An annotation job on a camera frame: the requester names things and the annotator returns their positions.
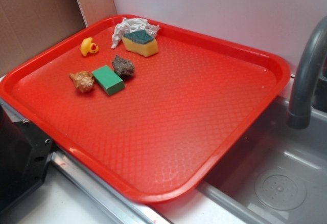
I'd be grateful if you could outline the yellow rubber duck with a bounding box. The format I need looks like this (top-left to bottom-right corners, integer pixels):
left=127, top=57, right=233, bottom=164
left=80, top=37, right=99, bottom=57

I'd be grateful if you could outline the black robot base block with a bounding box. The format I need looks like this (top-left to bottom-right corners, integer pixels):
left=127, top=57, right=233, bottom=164
left=1, top=108, right=53, bottom=214

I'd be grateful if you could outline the red plastic tray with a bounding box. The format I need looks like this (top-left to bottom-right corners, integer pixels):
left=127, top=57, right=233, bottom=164
left=1, top=15, right=290, bottom=204

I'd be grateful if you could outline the grey brown rock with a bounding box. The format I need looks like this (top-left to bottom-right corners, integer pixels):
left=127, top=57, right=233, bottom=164
left=111, top=55, right=135, bottom=78

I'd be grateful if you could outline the green rectangular block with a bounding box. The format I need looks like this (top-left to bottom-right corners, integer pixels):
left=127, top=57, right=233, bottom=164
left=92, top=65, right=125, bottom=96

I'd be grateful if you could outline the yellow sponge green scrubber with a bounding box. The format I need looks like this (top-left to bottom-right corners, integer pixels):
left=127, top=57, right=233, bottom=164
left=122, top=30, right=159, bottom=57

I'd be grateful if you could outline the tan spiral seashell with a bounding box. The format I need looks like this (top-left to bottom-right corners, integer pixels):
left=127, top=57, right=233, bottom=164
left=69, top=71, right=95, bottom=93

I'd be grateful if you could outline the crumpled white cloth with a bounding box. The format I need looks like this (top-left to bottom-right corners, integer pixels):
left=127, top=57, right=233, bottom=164
left=111, top=17, right=160, bottom=49

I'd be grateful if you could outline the grey plastic sink basin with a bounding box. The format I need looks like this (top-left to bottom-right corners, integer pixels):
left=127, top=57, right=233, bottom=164
left=198, top=84, right=326, bottom=223

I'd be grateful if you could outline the grey curved faucet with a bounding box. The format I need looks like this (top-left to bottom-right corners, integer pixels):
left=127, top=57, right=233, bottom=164
left=287, top=17, right=326, bottom=129

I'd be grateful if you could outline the brown cardboard panel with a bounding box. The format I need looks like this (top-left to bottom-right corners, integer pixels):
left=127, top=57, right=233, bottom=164
left=1, top=0, right=85, bottom=76

